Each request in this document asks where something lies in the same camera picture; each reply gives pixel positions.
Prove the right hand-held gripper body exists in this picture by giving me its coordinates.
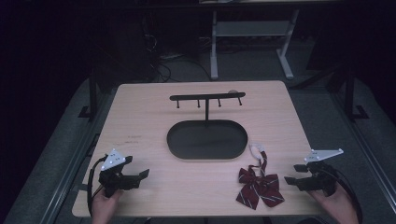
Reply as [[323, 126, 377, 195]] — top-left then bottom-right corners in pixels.
[[295, 147, 345, 198]]

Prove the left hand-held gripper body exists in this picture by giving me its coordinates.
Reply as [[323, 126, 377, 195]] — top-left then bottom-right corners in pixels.
[[98, 148, 141, 199]]

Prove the dark red striped bow tie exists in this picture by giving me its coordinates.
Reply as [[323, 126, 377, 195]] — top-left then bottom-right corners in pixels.
[[234, 143, 286, 211]]

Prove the black hook rack with tray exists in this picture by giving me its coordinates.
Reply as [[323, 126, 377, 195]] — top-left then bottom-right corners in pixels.
[[166, 91, 249, 161]]

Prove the person's left hand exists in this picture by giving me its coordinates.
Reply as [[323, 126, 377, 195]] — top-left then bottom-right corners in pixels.
[[91, 189, 124, 224]]

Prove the person's right hand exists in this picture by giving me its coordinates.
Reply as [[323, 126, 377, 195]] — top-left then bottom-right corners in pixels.
[[307, 184, 360, 224]]

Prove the black metal stand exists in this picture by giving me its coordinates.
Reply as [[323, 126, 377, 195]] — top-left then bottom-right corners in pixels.
[[78, 66, 101, 121], [341, 66, 371, 122]]

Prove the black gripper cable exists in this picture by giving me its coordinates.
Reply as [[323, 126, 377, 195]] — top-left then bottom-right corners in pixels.
[[326, 167, 364, 224], [86, 155, 109, 217]]

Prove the tangle of floor cables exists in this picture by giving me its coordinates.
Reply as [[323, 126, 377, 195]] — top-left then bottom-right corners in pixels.
[[141, 15, 213, 83]]

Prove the grey metal desk frame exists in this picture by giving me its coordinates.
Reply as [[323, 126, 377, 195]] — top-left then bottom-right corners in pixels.
[[209, 8, 301, 81]]

